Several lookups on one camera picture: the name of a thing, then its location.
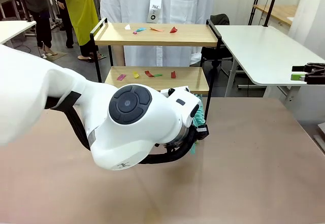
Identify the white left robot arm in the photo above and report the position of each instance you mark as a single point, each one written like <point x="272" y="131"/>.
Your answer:
<point x="63" y="94"/>

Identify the person in dark clothes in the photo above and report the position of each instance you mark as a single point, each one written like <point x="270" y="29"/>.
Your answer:
<point x="38" y="0"/>

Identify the red paper scrap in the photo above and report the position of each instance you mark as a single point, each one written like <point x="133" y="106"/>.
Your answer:
<point x="173" y="74"/>
<point x="173" y="29"/>
<point x="148" y="73"/>

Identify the white paper scrap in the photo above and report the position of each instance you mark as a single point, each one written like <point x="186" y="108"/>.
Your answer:
<point x="127" y="27"/>

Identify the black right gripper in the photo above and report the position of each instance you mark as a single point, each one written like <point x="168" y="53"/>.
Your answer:
<point x="317" y="74"/>

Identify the person in yellow apron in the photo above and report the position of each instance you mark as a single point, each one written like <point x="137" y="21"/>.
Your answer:
<point x="81" y="10"/>

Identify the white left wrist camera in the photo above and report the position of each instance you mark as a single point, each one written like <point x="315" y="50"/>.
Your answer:
<point x="177" y="92"/>

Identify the black pole stand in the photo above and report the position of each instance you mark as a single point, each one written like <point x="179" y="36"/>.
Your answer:
<point x="271" y="3"/>

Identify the teal paper scrap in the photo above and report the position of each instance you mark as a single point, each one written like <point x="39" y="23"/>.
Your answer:
<point x="140" y="29"/>

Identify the black office chair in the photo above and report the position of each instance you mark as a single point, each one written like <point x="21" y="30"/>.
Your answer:
<point x="219" y="19"/>

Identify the yellow paper scrap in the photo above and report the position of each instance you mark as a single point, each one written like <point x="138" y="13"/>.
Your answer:
<point x="136" y="74"/>

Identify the green paper scrap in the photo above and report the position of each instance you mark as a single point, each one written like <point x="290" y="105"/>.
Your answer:
<point x="158" y="75"/>

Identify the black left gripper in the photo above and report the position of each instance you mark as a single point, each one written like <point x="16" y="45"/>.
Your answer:
<point x="198" y="133"/>

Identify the small white table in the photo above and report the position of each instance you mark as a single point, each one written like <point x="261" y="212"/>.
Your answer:
<point x="12" y="29"/>

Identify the white name badge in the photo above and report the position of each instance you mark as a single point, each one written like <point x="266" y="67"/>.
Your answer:
<point x="154" y="8"/>

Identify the black tripod stand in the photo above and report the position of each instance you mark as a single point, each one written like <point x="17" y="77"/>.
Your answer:
<point x="256" y="0"/>

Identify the pink paper scrap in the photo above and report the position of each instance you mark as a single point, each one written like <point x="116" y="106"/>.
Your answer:
<point x="121" y="77"/>

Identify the two-tier wooden black-frame shelf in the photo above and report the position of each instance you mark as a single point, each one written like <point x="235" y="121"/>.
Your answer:
<point x="157" y="37"/>

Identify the large white table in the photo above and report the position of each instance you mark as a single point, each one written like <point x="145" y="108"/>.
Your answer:
<point x="254" y="43"/>

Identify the orange paper scrap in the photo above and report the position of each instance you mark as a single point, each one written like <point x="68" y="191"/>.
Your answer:
<point x="155" y="29"/>

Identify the teal microfibre duster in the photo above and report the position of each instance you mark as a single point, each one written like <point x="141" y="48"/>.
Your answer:
<point x="199" y="112"/>

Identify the wooden background table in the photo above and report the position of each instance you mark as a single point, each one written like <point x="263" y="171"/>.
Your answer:
<point x="279" y="12"/>

